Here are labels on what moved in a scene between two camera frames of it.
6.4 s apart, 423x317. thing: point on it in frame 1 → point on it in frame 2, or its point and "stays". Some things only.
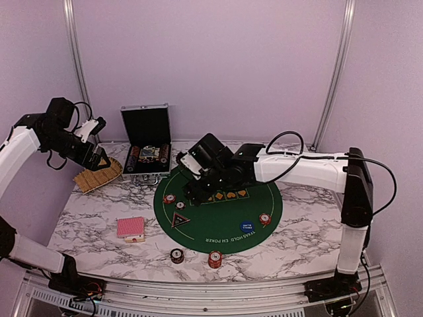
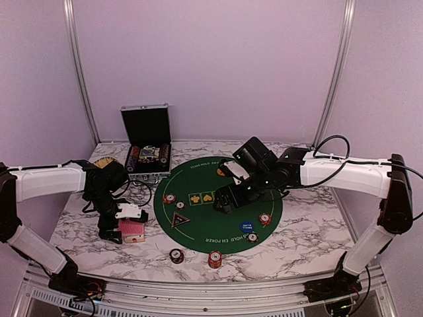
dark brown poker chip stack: [176, 255] stays
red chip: [265, 218] stays
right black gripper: [195, 192] → [221, 193]
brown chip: [180, 205] stays
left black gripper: [82, 158] → [109, 235]
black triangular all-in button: [178, 220] stays
